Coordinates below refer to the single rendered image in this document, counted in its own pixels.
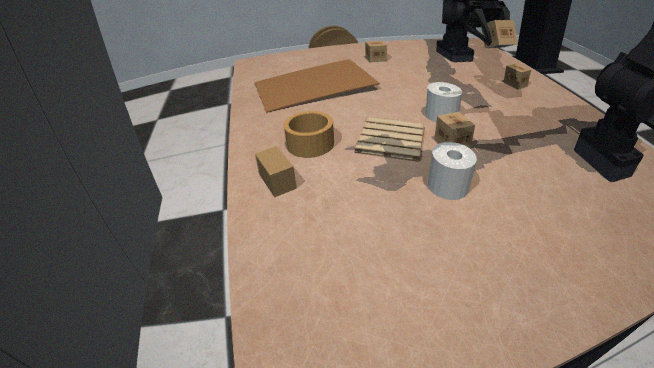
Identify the brown cardboard carton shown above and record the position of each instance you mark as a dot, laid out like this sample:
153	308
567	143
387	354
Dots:
503	34

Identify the tan rectangular block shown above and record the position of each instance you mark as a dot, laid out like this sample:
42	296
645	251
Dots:
276	171

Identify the tan cardboard carton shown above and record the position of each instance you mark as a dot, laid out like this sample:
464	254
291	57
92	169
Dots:
375	51
454	127
517	76

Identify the brown open cylinder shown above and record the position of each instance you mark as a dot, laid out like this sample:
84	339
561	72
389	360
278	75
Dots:
312	134

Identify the small square wooden pallet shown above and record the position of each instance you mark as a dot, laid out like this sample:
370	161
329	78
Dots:
412	132

